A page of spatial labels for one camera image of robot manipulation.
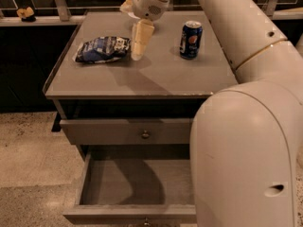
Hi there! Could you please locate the blue chip bag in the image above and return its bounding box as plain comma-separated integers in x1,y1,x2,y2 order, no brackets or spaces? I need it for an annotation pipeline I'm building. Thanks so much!
74,36,131,63

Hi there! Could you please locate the round metal drawer knob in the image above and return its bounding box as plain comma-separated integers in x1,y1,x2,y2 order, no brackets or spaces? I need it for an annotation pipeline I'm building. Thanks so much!
141,131,151,139

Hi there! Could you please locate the grey top drawer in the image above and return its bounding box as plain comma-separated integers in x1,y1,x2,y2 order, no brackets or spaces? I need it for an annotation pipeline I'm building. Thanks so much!
60,118,191,146

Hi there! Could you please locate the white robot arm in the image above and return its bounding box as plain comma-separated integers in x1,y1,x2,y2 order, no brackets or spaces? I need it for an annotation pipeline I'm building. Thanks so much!
121,0,303,227

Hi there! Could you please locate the grey wooden drawer cabinet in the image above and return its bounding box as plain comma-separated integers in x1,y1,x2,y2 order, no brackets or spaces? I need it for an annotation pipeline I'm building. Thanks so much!
43,10,240,163

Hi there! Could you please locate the blue pepsi can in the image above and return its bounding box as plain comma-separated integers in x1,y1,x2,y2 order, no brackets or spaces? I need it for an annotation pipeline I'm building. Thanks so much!
180,21,203,60

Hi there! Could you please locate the grey open middle drawer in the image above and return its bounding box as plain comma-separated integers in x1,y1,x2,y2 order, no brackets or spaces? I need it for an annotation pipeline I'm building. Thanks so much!
63,152,196,225

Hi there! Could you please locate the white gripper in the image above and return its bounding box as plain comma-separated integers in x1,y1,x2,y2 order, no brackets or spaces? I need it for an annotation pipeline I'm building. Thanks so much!
119,0,169,61

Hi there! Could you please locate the yellow and black object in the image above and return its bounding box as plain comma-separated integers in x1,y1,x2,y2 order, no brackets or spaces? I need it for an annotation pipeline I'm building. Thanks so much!
17,7,36,22

